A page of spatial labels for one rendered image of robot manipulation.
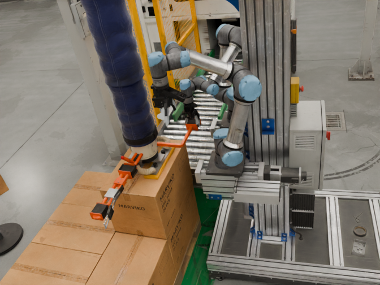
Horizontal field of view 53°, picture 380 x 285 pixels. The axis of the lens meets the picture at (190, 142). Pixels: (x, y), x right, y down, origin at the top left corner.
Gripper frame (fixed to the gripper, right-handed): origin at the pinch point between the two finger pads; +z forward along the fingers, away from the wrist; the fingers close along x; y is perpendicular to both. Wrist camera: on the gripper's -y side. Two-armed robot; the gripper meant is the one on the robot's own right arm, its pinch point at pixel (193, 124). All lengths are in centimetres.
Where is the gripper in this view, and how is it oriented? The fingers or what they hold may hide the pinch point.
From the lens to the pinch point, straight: 269.2
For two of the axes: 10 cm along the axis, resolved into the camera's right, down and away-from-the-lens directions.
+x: 9.4, 0.6, -3.3
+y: -3.0, 5.9, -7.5
